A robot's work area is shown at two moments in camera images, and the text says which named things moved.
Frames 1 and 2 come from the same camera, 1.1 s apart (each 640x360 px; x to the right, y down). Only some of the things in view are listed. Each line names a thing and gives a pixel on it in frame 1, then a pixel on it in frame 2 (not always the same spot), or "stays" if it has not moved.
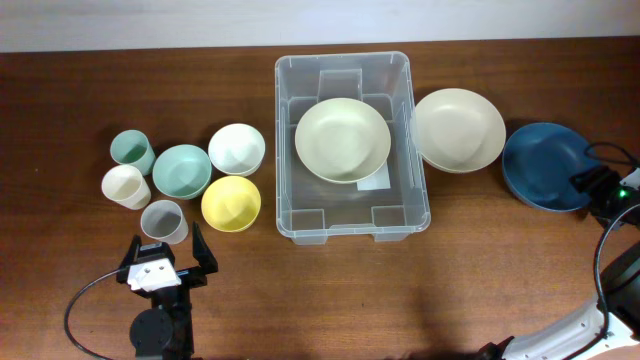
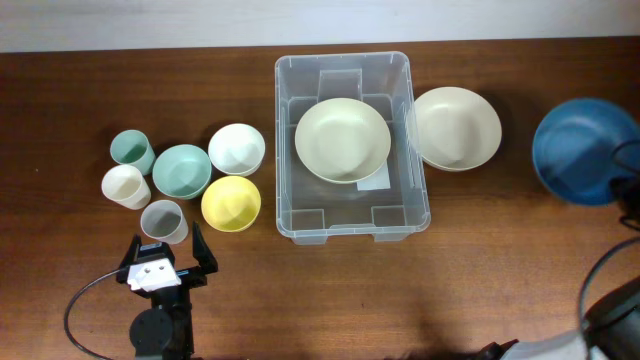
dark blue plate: (539, 161) → (581, 145)
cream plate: (342, 140) stays
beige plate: (458, 130) stays
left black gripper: (196, 276) stays
